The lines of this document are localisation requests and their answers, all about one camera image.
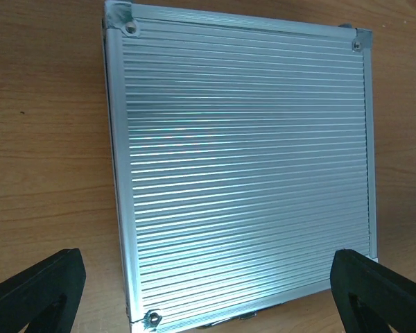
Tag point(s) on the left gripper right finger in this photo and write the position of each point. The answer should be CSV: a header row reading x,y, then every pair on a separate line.
x,y
370,297

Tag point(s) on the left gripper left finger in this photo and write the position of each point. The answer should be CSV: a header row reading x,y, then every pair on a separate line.
x,y
45,297

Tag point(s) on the aluminium poker case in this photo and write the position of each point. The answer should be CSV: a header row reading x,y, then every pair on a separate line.
x,y
243,155

